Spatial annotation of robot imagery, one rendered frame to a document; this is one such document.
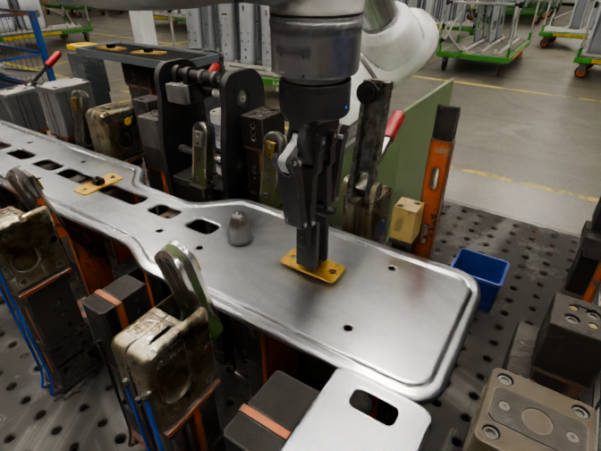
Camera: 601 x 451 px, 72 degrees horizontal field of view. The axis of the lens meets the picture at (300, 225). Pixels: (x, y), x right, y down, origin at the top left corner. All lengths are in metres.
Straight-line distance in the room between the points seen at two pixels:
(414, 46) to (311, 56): 0.86
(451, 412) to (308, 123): 0.57
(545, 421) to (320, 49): 0.35
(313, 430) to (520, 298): 0.77
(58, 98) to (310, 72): 0.81
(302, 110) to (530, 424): 0.33
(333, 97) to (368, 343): 0.26
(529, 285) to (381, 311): 0.67
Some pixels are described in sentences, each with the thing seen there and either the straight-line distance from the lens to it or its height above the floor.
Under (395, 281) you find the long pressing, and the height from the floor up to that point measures 1.00.
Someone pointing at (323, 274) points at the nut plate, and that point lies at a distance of 0.54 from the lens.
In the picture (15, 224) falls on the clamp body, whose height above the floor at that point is 1.04.
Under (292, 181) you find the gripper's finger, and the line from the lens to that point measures 0.44.
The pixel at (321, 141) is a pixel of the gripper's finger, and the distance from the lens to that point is 0.45.
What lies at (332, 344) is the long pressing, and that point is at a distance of 0.47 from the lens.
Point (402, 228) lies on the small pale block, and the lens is 0.60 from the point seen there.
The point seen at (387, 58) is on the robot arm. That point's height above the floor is 1.13.
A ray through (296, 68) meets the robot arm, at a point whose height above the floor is 1.27.
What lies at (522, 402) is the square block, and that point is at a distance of 0.39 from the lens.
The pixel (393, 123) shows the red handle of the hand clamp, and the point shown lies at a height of 1.14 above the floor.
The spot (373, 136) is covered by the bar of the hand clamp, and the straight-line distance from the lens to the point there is 0.61.
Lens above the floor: 1.35
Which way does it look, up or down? 32 degrees down
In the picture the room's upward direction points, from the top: straight up
